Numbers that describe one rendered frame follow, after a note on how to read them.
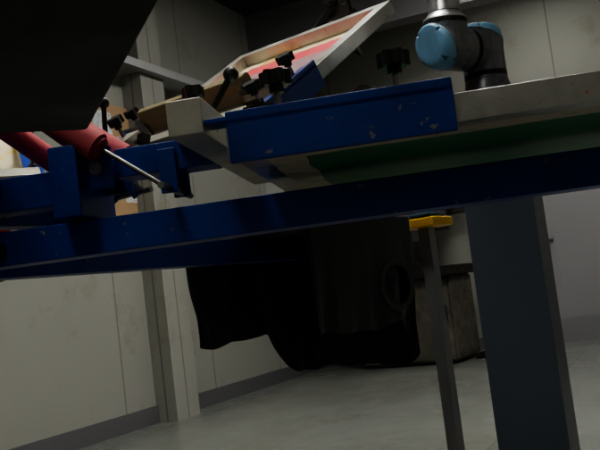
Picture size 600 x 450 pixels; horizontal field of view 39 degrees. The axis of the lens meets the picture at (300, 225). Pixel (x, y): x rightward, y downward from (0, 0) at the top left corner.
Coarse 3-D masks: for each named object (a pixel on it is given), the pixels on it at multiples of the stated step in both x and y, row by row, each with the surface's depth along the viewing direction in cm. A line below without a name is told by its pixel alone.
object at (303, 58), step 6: (330, 42) 244; (312, 48) 248; (318, 48) 244; (324, 48) 240; (300, 54) 249; (306, 54) 244; (312, 54) 240; (318, 54) 236; (294, 60) 246; (300, 60) 241; (306, 60) 237; (294, 66) 237; (300, 66) 233
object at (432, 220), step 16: (416, 224) 265; (432, 224) 262; (448, 224) 270; (432, 240) 269; (432, 256) 267; (432, 272) 267; (432, 288) 267; (432, 304) 267; (432, 320) 267; (432, 336) 267; (448, 336) 267; (448, 352) 266; (448, 368) 264; (448, 384) 264; (448, 400) 264; (448, 416) 264; (448, 432) 264; (448, 448) 264; (464, 448) 265
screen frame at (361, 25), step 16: (352, 16) 244; (368, 16) 233; (384, 16) 236; (304, 32) 258; (320, 32) 252; (336, 32) 250; (352, 32) 223; (368, 32) 228; (272, 48) 264; (288, 48) 261; (336, 48) 215; (352, 48) 220; (240, 64) 269; (320, 64) 208; (336, 64) 213; (208, 80) 261
